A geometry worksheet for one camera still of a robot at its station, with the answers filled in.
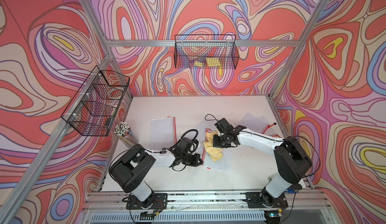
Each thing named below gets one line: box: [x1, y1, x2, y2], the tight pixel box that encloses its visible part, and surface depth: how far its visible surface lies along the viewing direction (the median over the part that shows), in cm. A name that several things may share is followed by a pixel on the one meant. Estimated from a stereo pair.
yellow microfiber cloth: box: [203, 130, 224, 162], surface depth 88 cm
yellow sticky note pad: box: [206, 57, 223, 67], surface depth 92 cm
